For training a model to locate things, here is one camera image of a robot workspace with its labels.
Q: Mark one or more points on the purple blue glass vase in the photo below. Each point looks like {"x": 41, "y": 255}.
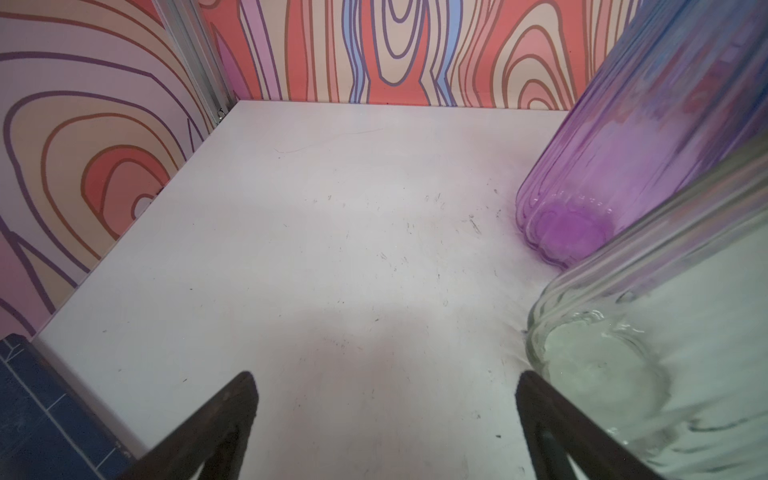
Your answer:
{"x": 684, "y": 86}

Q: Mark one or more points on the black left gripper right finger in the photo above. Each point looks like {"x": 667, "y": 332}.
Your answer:
{"x": 559, "y": 436}

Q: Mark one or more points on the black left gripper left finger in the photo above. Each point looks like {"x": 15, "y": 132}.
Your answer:
{"x": 211, "y": 443}

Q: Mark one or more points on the clear ribbed glass vase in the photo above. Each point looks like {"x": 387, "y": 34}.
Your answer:
{"x": 660, "y": 336}

